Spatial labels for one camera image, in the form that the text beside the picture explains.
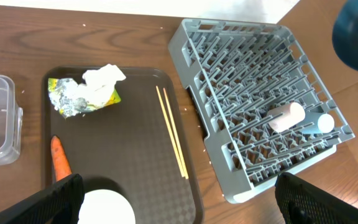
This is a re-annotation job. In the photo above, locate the grey dishwasher rack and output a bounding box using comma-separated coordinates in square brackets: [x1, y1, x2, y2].
[168, 19, 354, 203]

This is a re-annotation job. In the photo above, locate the pink cup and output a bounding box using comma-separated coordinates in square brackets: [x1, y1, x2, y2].
[267, 102, 306, 133]

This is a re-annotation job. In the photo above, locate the crumpled white napkin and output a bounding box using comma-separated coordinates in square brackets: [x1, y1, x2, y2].
[82, 64, 126, 106]

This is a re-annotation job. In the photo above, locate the orange carrot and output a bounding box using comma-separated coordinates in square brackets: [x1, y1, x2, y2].
[50, 136, 72, 181]

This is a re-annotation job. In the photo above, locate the small bowl with rice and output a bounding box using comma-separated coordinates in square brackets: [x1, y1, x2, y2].
[78, 189, 135, 224]

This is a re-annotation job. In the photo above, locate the crumpled foil wrapper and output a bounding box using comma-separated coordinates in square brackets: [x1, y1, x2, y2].
[47, 78, 121, 118]

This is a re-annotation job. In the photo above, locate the brown serving tray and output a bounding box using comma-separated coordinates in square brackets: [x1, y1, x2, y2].
[42, 67, 204, 223]

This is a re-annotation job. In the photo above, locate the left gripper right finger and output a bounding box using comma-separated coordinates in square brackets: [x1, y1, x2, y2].
[275, 172, 358, 224]

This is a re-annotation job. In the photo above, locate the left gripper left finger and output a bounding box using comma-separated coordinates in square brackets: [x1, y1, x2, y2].
[0, 174, 85, 223]

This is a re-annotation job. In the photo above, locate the light blue cup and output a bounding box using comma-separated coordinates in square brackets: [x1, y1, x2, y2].
[300, 111, 336, 135]

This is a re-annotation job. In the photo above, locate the dark blue bowl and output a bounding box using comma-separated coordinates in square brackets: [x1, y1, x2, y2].
[332, 0, 358, 71]

